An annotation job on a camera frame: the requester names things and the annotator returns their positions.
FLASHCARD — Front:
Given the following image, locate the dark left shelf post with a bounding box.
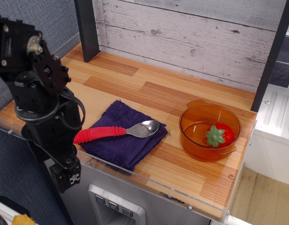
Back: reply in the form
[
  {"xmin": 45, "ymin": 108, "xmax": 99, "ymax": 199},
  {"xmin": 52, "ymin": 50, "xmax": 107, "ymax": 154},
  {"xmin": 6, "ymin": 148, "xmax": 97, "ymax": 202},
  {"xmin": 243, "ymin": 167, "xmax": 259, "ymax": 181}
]
[{"xmin": 74, "ymin": 0, "xmax": 100, "ymax": 62}]

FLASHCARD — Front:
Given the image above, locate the orange transparent plastic pot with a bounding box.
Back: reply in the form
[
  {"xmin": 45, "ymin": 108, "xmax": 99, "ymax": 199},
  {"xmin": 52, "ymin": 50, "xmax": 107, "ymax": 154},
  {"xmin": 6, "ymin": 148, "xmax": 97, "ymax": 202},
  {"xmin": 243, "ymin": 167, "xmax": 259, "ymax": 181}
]
[{"xmin": 179, "ymin": 100, "xmax": 242, "ymax": 162}]

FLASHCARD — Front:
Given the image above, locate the purple folded towel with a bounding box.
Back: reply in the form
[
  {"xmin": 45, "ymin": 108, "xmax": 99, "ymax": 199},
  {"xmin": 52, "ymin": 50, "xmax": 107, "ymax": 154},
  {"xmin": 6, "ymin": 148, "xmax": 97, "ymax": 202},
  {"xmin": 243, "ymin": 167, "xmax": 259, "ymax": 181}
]
[{"xmin": 80, "ymin": 100, "xmax": 168, "ymax": 171}]

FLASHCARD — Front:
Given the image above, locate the red handled metal spoon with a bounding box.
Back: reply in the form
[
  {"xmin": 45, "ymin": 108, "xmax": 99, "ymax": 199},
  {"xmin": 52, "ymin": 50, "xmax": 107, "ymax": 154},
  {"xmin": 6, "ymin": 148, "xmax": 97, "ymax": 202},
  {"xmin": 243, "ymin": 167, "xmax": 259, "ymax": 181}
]
[{"xmin": 73, "ymin": 120, "xmax": 160, "ymax": 144}]

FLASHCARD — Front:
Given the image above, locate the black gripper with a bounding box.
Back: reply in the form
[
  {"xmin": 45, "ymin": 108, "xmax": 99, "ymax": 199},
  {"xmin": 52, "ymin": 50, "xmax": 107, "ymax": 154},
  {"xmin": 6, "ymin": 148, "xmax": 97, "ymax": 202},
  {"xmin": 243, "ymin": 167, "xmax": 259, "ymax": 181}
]
[{"xmin": 22, "ymin": 126, "xmax": 81, "ymax": 194}]

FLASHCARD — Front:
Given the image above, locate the silver toy dispenser panel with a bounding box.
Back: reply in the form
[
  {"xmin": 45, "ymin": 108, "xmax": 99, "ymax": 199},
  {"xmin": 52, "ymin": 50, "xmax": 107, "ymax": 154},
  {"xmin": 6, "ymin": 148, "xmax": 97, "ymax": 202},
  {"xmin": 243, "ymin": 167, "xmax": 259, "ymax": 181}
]
[{"xmin": 88, "ymin": 184, "xmax": 147, "ymax": 225}]

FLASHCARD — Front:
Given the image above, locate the yellow black object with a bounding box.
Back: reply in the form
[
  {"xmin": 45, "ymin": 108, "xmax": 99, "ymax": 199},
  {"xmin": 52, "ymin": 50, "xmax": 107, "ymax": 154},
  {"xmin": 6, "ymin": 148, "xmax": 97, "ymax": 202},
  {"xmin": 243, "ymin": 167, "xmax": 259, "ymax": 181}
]
[{"xmin": 12, "ymin": 214, "xmax": 36, "ymax": 225}]

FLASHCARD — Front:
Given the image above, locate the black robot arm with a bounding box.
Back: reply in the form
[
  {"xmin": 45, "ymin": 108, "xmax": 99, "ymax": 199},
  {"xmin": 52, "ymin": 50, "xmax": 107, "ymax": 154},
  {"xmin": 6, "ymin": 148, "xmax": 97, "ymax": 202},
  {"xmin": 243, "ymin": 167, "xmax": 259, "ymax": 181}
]
[{"xmin": 0, "ymin": 16, "xmax": 85, "ymax": 193}]

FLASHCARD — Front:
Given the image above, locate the clear acrylic table guard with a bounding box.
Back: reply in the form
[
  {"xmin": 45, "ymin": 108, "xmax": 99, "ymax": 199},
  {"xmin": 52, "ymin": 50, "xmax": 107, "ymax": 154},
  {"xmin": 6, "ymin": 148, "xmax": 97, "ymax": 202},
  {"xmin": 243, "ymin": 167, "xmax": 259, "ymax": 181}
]
[{"xmin": 0, "ymin": 114, "xmax": 258, "ymax": 225}]

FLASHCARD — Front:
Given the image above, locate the red toy strawberry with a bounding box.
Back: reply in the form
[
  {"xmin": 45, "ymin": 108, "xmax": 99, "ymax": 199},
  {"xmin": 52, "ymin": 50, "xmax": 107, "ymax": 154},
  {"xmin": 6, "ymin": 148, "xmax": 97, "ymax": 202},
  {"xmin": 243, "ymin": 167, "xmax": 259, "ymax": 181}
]
[{"xmin": 202, "ymin": 123, "xmax": 235, "ymax": 148}]

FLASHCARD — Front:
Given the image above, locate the dark shelf post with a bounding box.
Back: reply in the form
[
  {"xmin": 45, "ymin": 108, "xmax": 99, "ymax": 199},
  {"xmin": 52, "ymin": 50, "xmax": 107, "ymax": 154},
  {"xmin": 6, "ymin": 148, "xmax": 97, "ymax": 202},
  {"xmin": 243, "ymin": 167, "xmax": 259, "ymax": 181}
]
[
  {"xmin": 251, "ymin": 0, "xmax": 289, "ymax": 112},
  {"xmin": 74, "ymin": 0, "xmax": 100, "ymax": 62}
]

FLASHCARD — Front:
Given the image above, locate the white toy sink unit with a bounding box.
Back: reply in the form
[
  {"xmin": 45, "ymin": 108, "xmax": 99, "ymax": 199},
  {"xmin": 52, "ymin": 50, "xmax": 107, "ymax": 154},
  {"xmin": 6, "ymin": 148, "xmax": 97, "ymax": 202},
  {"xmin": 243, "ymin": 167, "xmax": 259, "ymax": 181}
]
[{"xmin": 244, "ymin": 84, "xmax": 289, "ymax": 184}]

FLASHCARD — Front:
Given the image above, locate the dark right shelf post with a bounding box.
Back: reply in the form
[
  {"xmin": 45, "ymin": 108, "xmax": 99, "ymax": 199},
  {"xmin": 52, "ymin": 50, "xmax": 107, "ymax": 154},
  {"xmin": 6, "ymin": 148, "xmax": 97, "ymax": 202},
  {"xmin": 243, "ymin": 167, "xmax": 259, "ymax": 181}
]
[{"xmin": 251, "ymin": 0, "xmax": 289, "ymax": 112}]

